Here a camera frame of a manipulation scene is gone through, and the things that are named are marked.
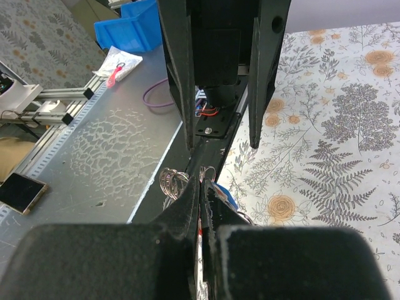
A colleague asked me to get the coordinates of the white disc with keyrings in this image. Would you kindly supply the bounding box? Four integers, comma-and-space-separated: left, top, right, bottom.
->
158, 165, 254, 226

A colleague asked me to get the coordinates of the white plastic bag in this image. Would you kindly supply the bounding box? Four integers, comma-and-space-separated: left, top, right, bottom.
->
92, 46, 143, 82

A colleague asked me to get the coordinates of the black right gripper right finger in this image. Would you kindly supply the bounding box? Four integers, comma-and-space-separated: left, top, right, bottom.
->
200, 180, 391, 299

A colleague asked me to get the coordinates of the white slotted cable duct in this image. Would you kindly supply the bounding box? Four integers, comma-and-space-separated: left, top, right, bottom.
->
1, 82, 106, 219

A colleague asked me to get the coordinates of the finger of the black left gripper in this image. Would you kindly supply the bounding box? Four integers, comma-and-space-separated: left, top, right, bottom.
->
157, 1, 195, 150
248, 0, 291, 149

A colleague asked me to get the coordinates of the aluminium frame extrusion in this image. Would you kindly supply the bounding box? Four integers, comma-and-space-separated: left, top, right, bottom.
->
1, 72, 105, 129

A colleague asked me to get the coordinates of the blue plastic storage bin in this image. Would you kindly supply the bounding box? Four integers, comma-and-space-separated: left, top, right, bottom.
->
94, 1, 162, 54

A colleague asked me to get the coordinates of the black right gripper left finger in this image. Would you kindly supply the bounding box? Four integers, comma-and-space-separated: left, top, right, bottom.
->
1, 177, 200, 299

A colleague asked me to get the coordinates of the black smartphone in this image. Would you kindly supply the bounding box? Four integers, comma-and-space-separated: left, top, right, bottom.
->
1, 173, 48, 215

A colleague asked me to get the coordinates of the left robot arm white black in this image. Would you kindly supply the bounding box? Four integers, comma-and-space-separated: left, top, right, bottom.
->
157, 0, 291, 149

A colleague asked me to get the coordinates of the blue tagged key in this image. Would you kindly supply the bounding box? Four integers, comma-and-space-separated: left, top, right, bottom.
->
213, 182, 238, 211

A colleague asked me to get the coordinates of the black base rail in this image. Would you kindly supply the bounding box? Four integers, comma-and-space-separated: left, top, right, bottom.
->
127, 76, 248, 224

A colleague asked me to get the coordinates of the purple left floor cable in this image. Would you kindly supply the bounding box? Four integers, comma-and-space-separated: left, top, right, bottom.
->
142, 77, 176, 110

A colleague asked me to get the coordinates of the pink tag on bag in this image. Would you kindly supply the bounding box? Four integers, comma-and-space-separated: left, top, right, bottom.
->
106, 62, 125, 89

